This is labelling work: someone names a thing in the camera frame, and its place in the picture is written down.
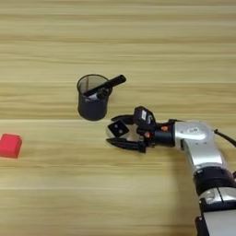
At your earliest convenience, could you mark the long black marker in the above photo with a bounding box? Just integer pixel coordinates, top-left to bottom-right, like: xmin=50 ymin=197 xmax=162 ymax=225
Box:
xmin=82 ymin=74 xmax=127 ymax=97

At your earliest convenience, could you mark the black mesh pen cup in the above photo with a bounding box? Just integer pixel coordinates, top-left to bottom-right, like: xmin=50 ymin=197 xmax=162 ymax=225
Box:
xmin=77 ymin=73 xmax=112 ymax=122

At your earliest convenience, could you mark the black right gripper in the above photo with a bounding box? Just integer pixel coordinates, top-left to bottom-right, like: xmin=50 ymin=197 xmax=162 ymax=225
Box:
xmin=105 ymin=114 xmax=177 ymax=154

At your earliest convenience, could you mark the red cube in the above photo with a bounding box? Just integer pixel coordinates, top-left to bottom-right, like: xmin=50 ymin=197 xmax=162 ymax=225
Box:
xmin=0 ymin=133 xmax=23 ymax=159

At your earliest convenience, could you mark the white marker with black cap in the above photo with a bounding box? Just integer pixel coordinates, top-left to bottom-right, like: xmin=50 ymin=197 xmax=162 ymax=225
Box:
xmin=87 ymin=87 xmax=113 ymax=101

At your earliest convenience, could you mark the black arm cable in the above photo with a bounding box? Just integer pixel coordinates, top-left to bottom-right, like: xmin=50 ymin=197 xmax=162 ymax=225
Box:
xmin=214 ymin=128 xmax=236 ymax=148

